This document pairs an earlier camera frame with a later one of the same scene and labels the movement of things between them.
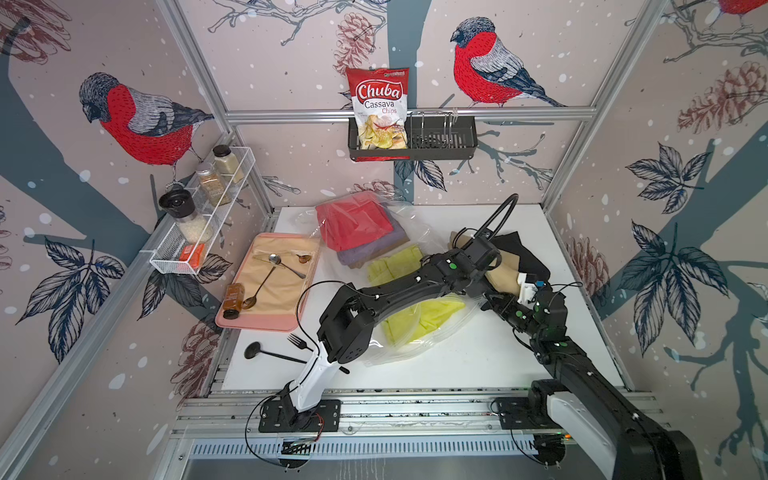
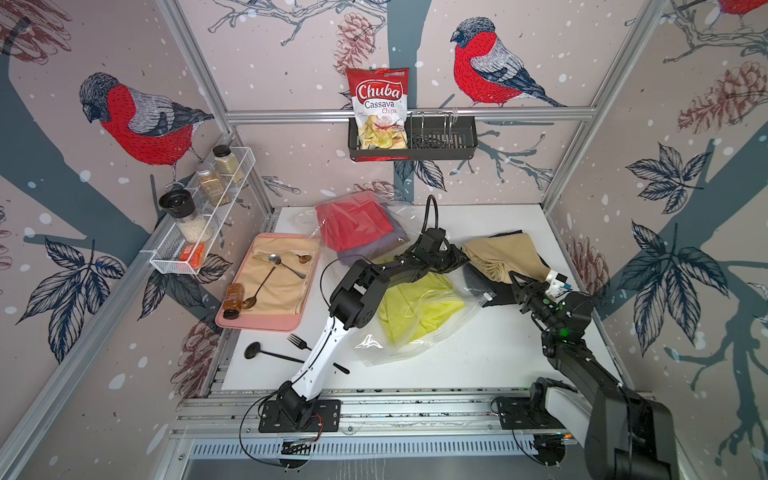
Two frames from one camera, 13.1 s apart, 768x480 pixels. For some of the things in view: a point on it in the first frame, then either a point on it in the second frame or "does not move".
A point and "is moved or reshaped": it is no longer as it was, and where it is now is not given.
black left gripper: x=480 y=276 → x=454 y=258
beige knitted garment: x=505 y=275 is moved or reshaped
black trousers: x=529 y=262 is moved or reshaped
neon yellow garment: x=410 y=324 does not move
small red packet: x=193 y=254 does not move
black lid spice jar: x=180 y=205 does not move
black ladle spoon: x=253 y=349 does not move
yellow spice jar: x=226 y=163 does not move
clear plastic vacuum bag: x=364 y=237 does not move
